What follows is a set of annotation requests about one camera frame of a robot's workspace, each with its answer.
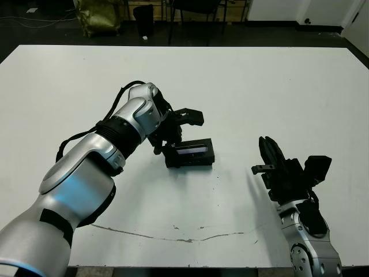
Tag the white door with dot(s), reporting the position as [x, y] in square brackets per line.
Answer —
[357, 17]

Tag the wooden shipping crate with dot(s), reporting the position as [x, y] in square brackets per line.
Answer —
[162, 11]
[239, 11]

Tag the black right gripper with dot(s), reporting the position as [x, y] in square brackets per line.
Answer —
[288, 181]

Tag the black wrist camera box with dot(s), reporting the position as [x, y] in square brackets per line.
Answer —
[318, 168]
[193, 116]

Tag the white paper sheet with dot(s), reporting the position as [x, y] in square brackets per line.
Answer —
[31, 10]

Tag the black waste bin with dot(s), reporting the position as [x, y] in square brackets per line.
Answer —
[143, 20]

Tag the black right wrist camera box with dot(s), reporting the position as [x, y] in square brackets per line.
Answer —
[318, 168]

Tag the yellow-green plastic bag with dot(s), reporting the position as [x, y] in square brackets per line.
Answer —
[99, 15]

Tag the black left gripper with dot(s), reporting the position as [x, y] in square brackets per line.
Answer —
[170, 130]

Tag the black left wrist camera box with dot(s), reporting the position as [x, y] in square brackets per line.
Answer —
[193, 116]

